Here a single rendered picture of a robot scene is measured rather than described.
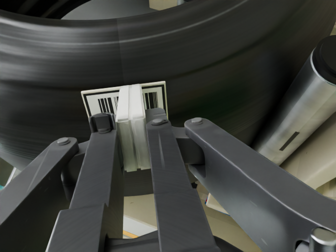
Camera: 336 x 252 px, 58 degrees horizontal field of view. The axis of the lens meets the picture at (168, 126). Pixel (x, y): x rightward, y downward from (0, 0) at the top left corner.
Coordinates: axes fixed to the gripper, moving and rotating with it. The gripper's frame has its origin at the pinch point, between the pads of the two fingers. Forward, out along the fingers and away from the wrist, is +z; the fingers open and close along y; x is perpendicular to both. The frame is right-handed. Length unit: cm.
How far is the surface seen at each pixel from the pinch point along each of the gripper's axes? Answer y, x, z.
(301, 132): 15.5, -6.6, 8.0
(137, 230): -73, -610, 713
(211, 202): 9.7, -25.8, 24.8
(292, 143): 15.6, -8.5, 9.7
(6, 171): -472, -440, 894
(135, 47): 0.7, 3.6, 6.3
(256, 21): 10.8, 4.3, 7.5
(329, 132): 19.0, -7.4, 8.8
